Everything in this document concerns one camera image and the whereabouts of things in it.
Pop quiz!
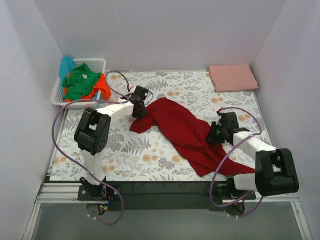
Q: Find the dark red t shirt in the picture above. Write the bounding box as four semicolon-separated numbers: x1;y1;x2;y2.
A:
129;97;257;177

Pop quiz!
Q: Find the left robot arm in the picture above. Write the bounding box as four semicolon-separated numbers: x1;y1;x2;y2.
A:
74;86;149;200

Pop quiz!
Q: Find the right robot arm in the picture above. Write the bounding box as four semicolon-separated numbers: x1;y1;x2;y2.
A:
206;110;300;199

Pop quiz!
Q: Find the orange t shirt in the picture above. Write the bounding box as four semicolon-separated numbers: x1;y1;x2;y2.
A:
62;72;112;103

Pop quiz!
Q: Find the white plastic laundry basket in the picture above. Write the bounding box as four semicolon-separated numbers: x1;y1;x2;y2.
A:
51;57;106;110

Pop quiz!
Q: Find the folded pink t shirt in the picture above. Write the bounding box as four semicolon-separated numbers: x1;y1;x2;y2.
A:
208;64;259;93

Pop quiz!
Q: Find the floral patterned table mat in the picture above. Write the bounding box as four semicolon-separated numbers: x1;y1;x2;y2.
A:
49;71;271;182

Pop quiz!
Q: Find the green t shirt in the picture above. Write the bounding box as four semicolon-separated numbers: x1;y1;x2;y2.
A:
62;62;102;102

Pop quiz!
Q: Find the teal t shirt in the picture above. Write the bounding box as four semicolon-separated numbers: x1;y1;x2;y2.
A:
59;56;76;79

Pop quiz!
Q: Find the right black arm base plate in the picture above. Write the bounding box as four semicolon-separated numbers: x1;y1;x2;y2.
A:
204;181;248;200

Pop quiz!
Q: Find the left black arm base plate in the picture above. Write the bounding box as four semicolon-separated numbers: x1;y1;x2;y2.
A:
77;185;120;201

